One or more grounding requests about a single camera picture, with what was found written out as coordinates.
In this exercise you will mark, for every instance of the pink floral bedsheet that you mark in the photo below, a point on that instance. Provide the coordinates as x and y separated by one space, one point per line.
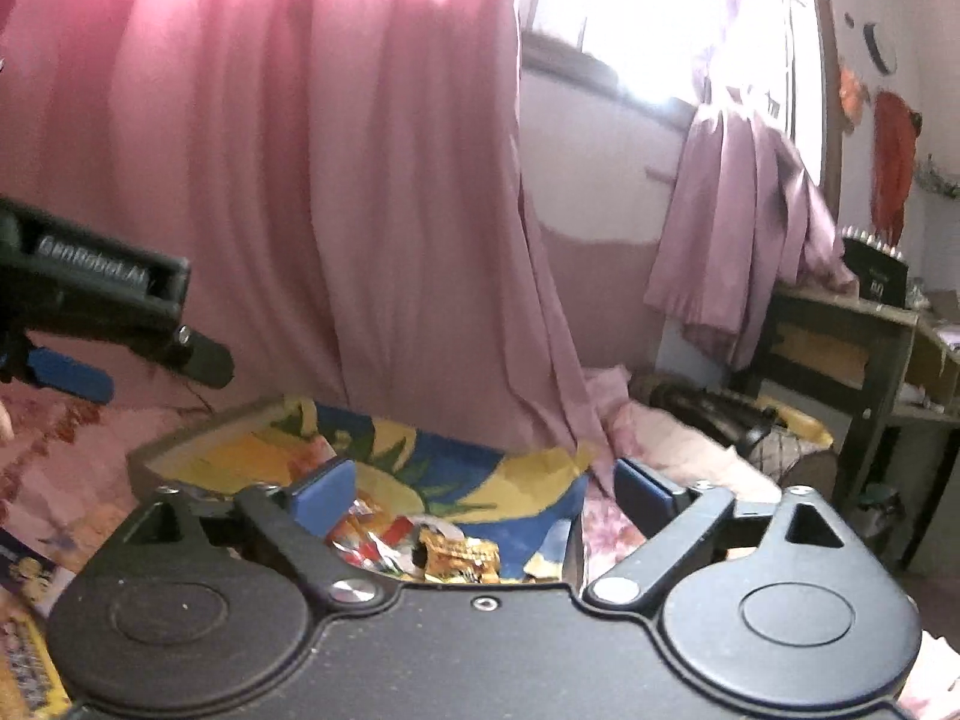
60 465

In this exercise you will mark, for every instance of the orange snack packet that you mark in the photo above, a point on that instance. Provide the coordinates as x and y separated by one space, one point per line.
367 532

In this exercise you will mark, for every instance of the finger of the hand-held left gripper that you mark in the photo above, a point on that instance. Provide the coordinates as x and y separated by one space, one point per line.
204 358
71 375

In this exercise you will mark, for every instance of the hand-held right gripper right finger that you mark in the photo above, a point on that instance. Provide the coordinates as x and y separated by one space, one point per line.
643 501

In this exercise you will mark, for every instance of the lilac tied curtain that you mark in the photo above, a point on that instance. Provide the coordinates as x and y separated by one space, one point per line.
739 225

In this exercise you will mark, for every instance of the red wall hanging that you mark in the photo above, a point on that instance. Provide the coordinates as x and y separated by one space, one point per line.
894 157

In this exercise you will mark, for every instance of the brown cardboard box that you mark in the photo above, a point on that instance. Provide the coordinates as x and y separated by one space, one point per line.
934 360

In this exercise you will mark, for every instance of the black box with silver tips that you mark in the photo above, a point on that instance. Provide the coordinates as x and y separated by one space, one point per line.
874 270

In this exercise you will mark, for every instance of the pink curtain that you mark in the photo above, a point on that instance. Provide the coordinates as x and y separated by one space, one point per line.
300 165

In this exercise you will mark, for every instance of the black wall hook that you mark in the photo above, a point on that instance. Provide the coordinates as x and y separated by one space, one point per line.
879 49

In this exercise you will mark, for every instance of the yellow plastic bag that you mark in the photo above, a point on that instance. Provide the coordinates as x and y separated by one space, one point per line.
799 424

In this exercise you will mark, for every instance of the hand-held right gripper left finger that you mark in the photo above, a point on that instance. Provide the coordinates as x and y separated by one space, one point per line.
324 493

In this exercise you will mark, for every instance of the wooden desk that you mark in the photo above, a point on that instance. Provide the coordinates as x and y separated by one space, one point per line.
885 360

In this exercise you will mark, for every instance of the orange wall decoration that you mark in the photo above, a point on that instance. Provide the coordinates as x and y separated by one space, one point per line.
853 99

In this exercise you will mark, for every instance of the window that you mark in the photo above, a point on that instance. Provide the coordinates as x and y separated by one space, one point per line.
622 15

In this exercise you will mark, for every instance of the colourful printed cardboard box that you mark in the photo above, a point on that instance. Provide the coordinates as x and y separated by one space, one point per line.
465 474

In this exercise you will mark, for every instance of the yellow brown snack packet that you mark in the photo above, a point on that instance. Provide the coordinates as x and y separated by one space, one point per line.
457 555

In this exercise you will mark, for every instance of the blue yellow printed box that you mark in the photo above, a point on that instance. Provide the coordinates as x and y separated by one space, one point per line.
30 577

